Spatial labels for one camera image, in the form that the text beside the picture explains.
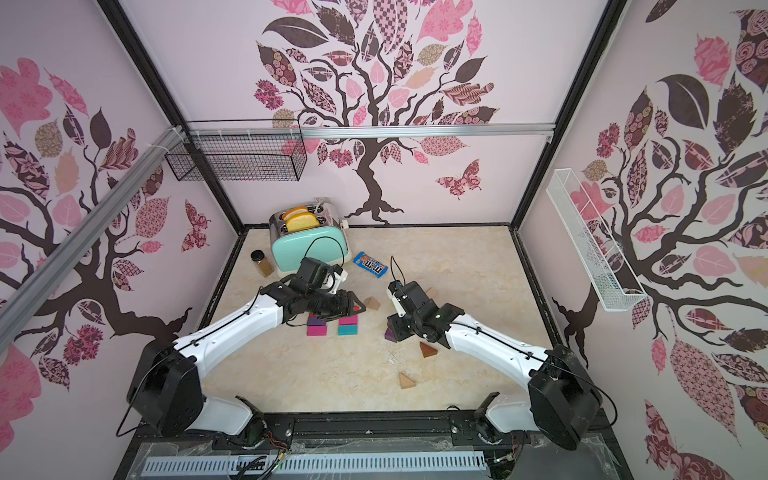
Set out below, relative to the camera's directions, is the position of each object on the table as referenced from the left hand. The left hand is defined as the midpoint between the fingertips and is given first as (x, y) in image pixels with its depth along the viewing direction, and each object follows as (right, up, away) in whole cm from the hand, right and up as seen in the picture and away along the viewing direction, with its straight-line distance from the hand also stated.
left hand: (356, 317), depth 81 cm
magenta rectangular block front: (-14, -7, +12) cm, 19 cm away
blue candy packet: (+3, +13, +26) cm, 29 cm away
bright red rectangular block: (0, +3, -2) cm, 3 cm away
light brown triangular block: (+14, -18, +1) cm, 23 cm away
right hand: (+11, -3, +2) cm, 12 cm away
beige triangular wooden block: (+3, +1, +16) cm, 17 cm away
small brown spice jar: (-35, +13, +21) cm, 43 cm away
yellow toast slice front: (-20, +28, +14) cm, 38 cm away
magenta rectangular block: (-3, -4, +13) cm, 14 cm away
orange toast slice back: (-24, +31, +17) cm, 43 cm away
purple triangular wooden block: (+9, -8, +9) cm, 15 cm away
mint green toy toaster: (-6, +21, -9) cm, 24 cm away
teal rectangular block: (-4, -6, +10) cm, 12 cm away
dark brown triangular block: (+20, -11, +5) cm, 24 cm away
